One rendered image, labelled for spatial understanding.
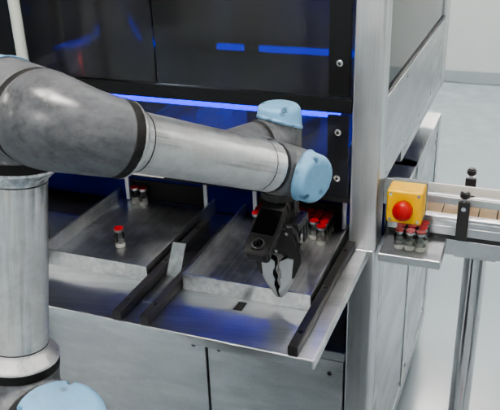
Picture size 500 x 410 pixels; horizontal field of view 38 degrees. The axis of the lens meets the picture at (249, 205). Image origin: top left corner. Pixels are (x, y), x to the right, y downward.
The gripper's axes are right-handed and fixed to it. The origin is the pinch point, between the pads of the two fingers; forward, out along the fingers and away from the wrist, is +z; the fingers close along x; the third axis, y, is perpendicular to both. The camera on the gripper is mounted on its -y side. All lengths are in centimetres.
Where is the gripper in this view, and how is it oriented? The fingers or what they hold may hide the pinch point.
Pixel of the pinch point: (278, 292)
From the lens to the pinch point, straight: 135.6
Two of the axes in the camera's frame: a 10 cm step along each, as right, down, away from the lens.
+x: -9.3, -1.2, 3.4
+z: 0.3, 9.1, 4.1
